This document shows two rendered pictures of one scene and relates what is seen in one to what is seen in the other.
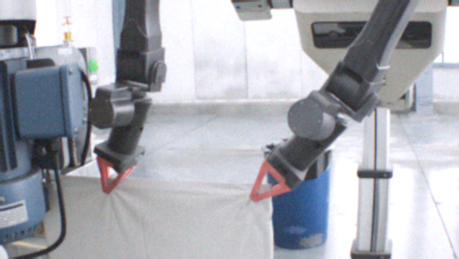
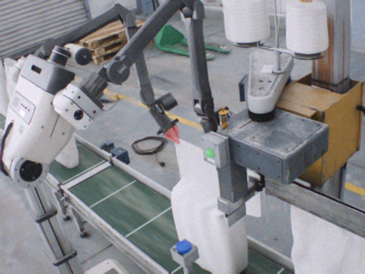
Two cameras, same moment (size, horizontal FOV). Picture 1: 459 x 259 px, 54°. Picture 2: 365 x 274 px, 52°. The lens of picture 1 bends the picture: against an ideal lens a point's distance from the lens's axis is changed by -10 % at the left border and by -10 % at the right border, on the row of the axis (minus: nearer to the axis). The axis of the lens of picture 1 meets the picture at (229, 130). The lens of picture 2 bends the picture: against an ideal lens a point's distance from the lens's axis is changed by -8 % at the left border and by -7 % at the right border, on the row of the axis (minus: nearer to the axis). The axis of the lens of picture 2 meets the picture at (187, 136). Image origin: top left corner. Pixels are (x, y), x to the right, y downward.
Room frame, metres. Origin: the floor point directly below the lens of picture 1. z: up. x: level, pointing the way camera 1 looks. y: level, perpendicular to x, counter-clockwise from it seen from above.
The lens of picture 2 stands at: (2.06, 0.92, 1.95)
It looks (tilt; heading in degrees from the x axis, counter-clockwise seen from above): 29 degrees down; 216
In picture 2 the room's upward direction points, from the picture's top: 9 degrees counter-clockwise
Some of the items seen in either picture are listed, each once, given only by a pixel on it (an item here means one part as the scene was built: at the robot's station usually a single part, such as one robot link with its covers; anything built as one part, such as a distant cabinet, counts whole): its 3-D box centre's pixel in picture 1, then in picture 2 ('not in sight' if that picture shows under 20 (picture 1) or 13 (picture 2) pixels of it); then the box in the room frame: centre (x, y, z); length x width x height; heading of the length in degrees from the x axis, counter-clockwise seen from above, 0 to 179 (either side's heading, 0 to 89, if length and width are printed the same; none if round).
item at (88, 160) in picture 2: not in sight; (34, 136); (0.19, -2.25, 0.34); 2.21 x 0.39 x 0.09; 74
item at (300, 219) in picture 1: (298, 193); not in sight; (3.10, -0.44, 0.32); 0.51 x 0.48 x 0.65; 164
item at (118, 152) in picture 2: not in sight; (111, 152); (0.15, -1.24, 0.35); 0.30 x 0.15 x 0.15; 74
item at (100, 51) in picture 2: not in sight; (113, 39); (-3.06, -4.09, 0.22); 1.21 x 0.84 x 0.14; 164
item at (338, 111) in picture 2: not in sight; (318, 124); (0.68, 0.55, 1.18); 0.34 x 0.25 x 0.31; 164
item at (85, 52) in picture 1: (79, 66); (215, 149); (1.13, 0.35, 1.29); 0.08 x 0.05 x 0.09; 74
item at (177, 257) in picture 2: not in sight; (184, 253); (1.19, 0.19, 0.81); 0.08 x 0.08 x 0.06; 74
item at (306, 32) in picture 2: not in sight; (306, 25); (0.80, 0.55, 1.61); 0.15 x 0.14 x 0.17; 74
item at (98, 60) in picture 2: not in sight; (114, 47); (-3.04, -4.09, 0.07); 1.20 x 0.82 x 0.14; 162
